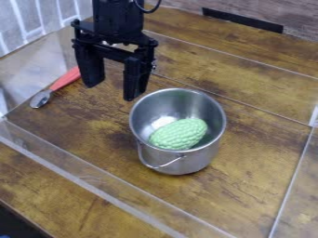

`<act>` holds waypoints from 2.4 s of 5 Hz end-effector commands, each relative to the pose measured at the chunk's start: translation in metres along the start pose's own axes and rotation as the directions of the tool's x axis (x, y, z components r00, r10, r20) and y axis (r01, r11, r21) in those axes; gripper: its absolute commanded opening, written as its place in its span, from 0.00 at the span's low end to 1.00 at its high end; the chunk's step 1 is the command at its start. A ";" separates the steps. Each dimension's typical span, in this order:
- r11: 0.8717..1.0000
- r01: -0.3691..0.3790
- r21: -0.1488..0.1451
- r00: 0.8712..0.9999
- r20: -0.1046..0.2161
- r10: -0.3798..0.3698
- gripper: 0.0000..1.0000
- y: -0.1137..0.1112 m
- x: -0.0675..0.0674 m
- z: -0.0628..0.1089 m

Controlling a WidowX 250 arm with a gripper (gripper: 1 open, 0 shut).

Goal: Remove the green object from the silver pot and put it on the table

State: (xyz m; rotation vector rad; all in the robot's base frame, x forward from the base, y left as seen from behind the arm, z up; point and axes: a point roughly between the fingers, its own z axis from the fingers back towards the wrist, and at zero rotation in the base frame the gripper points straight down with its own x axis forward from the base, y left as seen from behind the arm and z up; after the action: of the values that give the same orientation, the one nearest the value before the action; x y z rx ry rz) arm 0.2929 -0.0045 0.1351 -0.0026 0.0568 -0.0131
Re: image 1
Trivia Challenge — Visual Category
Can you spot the silver metal pot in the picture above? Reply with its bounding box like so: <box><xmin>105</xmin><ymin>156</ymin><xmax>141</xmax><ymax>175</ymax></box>
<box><xmin>129</xmin><ymin>88</ymin><xmax>225</xmax><ymax>175</ymax></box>

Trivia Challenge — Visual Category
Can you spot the red handled metal spoon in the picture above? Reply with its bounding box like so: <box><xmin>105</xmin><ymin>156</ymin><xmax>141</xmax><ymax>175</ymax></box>
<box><xmin>27</xmin><ymin>67</ymin><xmax>80</xmax><ymax>109</ymax></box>

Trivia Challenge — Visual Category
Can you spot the green bumpy gourd toy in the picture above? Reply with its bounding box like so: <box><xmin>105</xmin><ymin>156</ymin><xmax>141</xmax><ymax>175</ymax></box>
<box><xmin>149</xmin><ymin>118</ymin><xmax>207</xmax><ymax>150</ymax></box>

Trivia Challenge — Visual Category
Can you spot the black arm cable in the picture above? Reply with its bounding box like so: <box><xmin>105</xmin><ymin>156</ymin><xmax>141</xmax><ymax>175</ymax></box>
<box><xmin>132</xmin><ymin>0</ymin><xmax>164</xmax><ymax>14</ymax></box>

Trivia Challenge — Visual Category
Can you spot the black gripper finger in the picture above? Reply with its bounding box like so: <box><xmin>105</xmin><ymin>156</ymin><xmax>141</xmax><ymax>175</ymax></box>
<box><xmin>73</xmin><ymin>44</ymin><xmax>104</xmax><ymax>88</ymax></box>
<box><xmin>122</xmin><ymin>57</ymin><xmax>150</xmax><ymax>101</ymax></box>

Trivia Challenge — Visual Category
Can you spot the black wall strip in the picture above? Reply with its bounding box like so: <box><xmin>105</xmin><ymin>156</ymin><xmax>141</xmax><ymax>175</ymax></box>
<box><xmin>201</xmin><ymin>7</ymin><xmax>283</xmax><ymax>33</ymax></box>

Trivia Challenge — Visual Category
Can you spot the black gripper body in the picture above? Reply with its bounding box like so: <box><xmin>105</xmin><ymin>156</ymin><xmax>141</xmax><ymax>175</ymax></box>
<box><xmin>69</xmin><ymin>0</ymin><xmax>160</xmax><ymax>63</ymax></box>

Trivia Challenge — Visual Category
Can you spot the clear acrylic front barrier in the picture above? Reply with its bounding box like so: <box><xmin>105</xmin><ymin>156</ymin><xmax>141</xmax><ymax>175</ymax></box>
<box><xmin>0</xmin><ymin>118</ymin><xmax>236</xmax><ymax>238</ymax></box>

